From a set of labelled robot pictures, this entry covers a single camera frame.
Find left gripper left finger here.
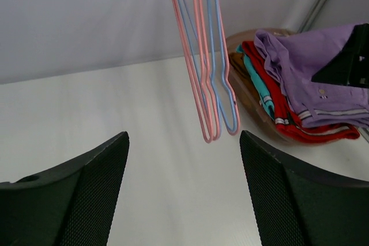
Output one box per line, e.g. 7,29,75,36
1,132,129,245

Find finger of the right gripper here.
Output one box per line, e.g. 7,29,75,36
311,23,368,86

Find aluminium frame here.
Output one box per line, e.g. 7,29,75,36
298,0,328,32

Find red trousers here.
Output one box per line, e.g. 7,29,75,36
241,41,360,144

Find teal trousers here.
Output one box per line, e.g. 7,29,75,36
236,44,274,120

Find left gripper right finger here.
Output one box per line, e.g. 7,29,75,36
239,131,368,245

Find pink translucent plastic basket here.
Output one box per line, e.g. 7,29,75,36
224,28,361,146

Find brown trousers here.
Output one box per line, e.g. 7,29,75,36
228,52,260,101

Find pink hanger of brown trousers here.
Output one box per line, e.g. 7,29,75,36
193,0,221,142

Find blue hanger of red trousers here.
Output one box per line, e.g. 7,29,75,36
206,0,240,135

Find pink hanger of yellow trousers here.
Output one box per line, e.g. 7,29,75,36
172,0,213,143

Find purple trousers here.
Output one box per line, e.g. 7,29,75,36
253,22,369,128

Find blue hanger of teal trousers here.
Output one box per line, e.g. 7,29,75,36
178,0,205,106

